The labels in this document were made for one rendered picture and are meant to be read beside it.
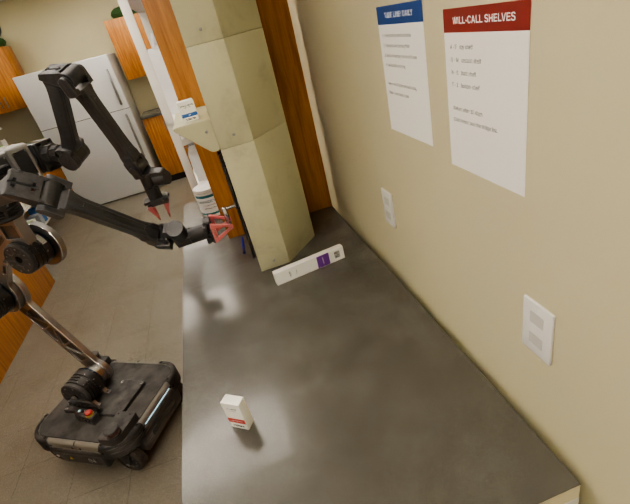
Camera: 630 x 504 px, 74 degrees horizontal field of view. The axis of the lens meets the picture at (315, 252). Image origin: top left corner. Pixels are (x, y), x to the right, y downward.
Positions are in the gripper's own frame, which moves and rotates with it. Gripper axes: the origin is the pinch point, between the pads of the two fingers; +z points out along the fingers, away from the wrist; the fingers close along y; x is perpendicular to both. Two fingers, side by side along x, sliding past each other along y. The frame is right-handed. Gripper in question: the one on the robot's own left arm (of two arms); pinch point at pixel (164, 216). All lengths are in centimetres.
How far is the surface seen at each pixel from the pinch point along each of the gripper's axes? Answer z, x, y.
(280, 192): -9, -41, 48
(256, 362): 17, -91, 23
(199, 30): -64, -46, 38
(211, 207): 10.5, 23.0, 18.5
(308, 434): 17, -119, 31
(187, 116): -42, -40, 26
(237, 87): -47, -46, 44
